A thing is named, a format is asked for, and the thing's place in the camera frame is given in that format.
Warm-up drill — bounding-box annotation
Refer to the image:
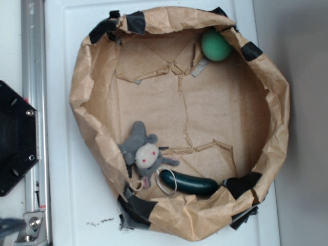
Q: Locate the grey plush mouse toy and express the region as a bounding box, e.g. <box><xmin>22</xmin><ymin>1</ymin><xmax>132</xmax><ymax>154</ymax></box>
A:
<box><xmin>118</xmin><ymin>121</ymin><xmax>180</xmax><ymax>189</ymax></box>

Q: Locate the brown paper bag bin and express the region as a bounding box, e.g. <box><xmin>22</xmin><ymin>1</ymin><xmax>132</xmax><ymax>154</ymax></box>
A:
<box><xmin>69</xmin><ymin>7</ymin><xmax>290</xmax><ymax>241</ymax></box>

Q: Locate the white rubber band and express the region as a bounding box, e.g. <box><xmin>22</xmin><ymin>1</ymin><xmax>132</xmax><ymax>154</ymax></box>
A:
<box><xmin>155</xmin><ymin>168</ymin><xmax>178</xmax><ymax>196</ymax></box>

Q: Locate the aluminium extrusion rail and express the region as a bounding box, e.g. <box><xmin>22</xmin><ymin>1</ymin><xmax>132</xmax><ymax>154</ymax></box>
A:
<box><xmin>21</xmin><ymin>1</ymin><xmax>52</xmax><ymax>245</ymax></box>

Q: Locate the green foam ball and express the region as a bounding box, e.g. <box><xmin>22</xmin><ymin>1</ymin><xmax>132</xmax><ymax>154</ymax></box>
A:
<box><xmin>201</xmin><ymin>29</ymin><xmax>233</xmax><ymax>62</ymax></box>

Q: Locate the white tray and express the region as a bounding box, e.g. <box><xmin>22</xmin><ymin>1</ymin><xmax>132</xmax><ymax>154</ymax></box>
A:
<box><xmin>44</xmin><ymin>0</ymin><xmax>281</xmax><ymax>246</ymax></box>

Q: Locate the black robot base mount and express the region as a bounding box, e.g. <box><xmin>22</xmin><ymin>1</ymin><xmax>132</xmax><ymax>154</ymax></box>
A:
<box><xmin>1</xmin><ymin>81</ymin><xmax>38</xmax><ymax>197</ymax></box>

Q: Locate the dark green toy cucumber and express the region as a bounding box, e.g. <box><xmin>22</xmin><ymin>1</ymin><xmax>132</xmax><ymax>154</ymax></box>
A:
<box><xmin>159</xmin><ymin>170</ymin><xmax>220</xmax><ymax>196</ymax></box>

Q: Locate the metal corner bracket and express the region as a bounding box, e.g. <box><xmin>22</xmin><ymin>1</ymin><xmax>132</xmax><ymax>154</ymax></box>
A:
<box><xmin>14</xmin><ymin>212</ymin><xmax>48</xmax><ymax>245</ymax></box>

